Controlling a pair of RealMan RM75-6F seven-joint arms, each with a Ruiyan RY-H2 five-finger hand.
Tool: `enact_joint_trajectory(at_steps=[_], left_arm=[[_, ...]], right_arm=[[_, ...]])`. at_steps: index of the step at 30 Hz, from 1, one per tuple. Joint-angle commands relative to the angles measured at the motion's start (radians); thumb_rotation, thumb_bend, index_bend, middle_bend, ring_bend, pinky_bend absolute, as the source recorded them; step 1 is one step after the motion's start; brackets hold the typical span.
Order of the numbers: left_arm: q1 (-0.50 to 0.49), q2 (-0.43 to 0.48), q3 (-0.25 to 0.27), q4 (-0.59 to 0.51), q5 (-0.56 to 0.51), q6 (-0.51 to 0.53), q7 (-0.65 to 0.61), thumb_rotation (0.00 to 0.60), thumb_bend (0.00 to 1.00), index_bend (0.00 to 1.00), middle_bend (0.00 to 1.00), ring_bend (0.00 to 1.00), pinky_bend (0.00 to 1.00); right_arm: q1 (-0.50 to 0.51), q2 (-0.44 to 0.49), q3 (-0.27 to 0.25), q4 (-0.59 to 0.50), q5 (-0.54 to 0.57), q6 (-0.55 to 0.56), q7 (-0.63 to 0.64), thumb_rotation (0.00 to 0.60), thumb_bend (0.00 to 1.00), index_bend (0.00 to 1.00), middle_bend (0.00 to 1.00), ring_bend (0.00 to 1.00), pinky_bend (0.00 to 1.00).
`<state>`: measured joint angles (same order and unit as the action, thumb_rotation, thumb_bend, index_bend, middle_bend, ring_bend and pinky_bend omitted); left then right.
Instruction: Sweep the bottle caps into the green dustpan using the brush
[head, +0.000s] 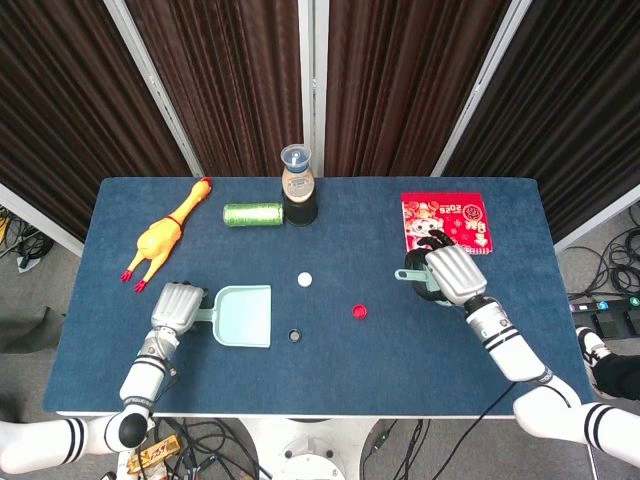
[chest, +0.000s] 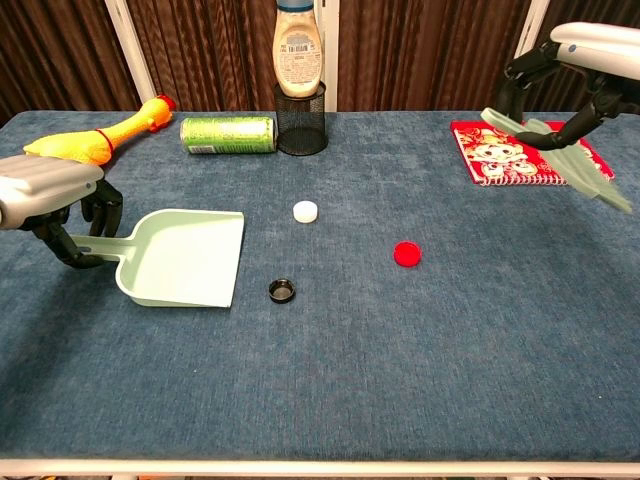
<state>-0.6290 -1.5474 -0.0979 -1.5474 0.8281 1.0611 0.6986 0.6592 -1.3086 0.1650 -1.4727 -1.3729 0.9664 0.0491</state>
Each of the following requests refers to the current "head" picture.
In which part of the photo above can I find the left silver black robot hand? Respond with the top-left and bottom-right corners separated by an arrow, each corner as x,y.
150,280 -> 209,338

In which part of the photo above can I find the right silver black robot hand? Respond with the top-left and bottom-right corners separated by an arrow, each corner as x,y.
403,229 -> 489,308

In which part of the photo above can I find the mint green hand brush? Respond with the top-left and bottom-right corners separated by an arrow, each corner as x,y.
394,267 -> 452,307

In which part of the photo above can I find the mint green plastic dustpan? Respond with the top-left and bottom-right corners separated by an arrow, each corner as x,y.
191,284 -> 274,350

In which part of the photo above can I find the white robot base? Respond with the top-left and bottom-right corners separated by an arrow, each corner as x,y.
238,416 -> 382,480

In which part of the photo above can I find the black mesh cup holder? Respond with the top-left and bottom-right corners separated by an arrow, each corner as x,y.
281,189 -> 320,227

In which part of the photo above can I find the beige sauce bottle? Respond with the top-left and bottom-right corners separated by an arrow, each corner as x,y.
279,143 -> 316,204

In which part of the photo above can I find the red spiral notebook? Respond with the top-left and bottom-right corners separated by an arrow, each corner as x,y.
400,191 -> 497,258

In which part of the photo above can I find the yellow rubber chicken toy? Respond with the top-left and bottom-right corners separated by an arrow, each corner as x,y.
119,176 -> 214,294

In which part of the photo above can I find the green drink can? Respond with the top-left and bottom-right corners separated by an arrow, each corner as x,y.
222,201 -> 286,229

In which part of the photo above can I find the yellow wooden block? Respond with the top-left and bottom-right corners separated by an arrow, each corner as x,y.
123,433 -> 182,475

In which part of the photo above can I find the blue table cloth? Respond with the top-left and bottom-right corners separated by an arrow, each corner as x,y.
41,175 -> 599,417

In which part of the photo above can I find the white partition base bar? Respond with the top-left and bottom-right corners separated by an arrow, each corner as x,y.
553,185 -> 640,254
0,181 -> 85,258

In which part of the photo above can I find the white black sneaker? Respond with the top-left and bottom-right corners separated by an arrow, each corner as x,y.
574,326 -> 613,384

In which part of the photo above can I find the black trouser leg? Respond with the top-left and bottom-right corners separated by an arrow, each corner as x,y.
593,348 -> 640,402

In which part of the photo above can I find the dark brown pleated curtain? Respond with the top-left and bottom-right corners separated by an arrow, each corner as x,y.
324,0 -> 512,178
443,0 -> 640,239
0,0 -> 197,242
123,0 -> 307,178

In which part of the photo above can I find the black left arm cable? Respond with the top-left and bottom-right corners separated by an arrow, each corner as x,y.
147,342 -> 182,416

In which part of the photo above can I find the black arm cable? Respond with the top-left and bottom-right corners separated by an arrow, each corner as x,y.
147,342 -> 182,416
462,380 -> 517,432

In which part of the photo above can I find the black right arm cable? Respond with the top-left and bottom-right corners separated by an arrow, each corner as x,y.
462,380 -> 517,432

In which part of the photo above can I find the black floor cable bundle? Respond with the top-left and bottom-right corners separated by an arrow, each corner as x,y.
102,416 -> 274,480
0,205 -> 55,275
560,199 -> 640,302

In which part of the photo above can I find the white table frame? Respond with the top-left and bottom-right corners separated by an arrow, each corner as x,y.
55,411 -> 597,422

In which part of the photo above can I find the white partition post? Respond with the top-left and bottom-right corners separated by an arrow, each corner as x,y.
102,0 -> 205,178
297,0 -> 329,178
431,0 -> 534,178

